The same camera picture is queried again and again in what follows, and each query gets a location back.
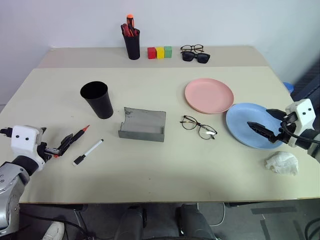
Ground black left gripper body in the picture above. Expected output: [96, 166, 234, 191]
[36, 141, 61, 161]

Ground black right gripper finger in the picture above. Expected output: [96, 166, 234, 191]
[246, 121, 278, 144]
[265, 108, 286, 123]

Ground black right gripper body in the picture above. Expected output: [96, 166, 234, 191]
[275, 111, 299, 145]

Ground red and black pen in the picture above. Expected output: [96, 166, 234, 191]
[52, 124, 91, 160]

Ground white marker with black cap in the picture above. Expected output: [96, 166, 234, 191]
[72, 138, 105, 167]

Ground blue plate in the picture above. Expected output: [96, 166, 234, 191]
[225, 102, 291, 151]

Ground blue round container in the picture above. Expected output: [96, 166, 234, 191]
[282, 81, 296, 94]

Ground crumpled white tissue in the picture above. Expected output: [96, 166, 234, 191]
[264, 150, 299, 177]

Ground black ribbed chair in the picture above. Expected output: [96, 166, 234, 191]
[290, 58, 320, 111]

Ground empty black plastic cup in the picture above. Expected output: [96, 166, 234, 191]
[79, 80, 114, 120]

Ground pink plate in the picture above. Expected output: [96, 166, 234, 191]
[184, 77, 235, 116]

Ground white shoe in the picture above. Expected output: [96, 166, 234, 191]
[40, 220, 66, 240]

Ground open grey glasses case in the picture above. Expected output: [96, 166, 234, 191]
[117, 106, 167, 143]

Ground dark rounded shape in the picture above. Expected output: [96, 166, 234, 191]
[113, 204, 149, 240]
[178, 203, 216, 240]

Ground black sunglasses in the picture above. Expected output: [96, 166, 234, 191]
[181, 51, 211, 64]

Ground black tool holder cup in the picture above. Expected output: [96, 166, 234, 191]
[122, 28, 141, 61]

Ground green block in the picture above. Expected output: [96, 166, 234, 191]
[163, 45, 174, 59]

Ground red block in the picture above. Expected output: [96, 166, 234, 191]
[146, 46, 157, 60]

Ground yellow block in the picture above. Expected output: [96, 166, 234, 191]
[155, 46, 166, 60]

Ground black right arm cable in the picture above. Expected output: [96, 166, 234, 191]
[278, 119, 320, 144]

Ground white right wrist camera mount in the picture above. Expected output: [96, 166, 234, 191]
[284, 98, 317, 149]

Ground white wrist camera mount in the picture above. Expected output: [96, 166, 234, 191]
[284, 98, 317, 149]
[10, 124, 47, 173]

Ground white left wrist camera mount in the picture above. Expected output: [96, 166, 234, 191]
[10, 124, 47, 173]

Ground thin black frame clear glasses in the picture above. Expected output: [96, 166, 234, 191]
[179, 114, 218, 141]

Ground white floor cable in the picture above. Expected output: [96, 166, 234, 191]
[209, 201, 226, 227]

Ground brown frame clear glasses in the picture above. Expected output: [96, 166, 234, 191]
[179, 44, 205, 54]

